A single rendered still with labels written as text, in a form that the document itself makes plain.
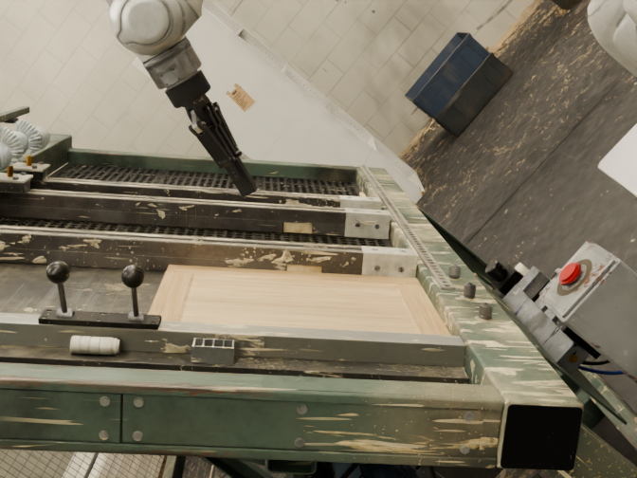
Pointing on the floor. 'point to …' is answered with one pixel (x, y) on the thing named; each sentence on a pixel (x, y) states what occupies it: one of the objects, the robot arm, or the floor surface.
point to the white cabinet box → (281, 104)
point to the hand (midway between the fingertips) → (240, 176)
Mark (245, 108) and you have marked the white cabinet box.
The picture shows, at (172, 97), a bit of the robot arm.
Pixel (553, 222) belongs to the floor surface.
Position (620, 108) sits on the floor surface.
